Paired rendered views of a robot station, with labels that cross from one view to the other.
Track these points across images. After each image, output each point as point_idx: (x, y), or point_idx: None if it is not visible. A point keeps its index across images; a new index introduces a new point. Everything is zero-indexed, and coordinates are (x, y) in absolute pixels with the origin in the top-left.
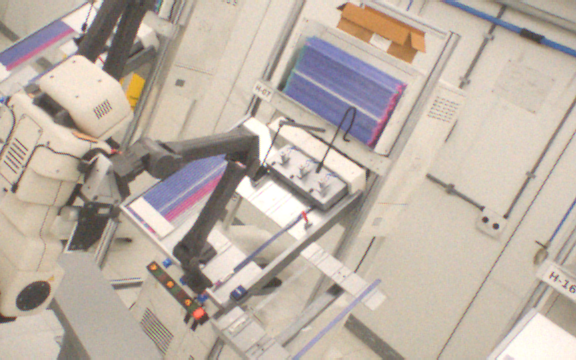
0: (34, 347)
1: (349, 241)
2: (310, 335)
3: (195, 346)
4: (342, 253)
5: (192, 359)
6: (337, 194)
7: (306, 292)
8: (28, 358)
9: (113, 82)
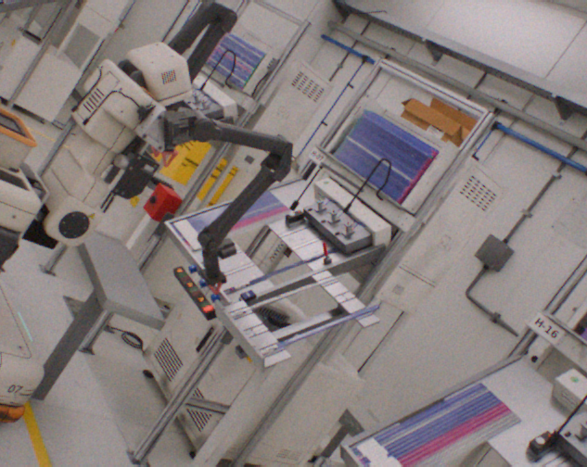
0: (56, 340)
1: (364, 292)
2: (312, 394)
3: None
4: None
5: None
6: (360, 241)
7: None
8: (47, 344)
9: (182, 58)
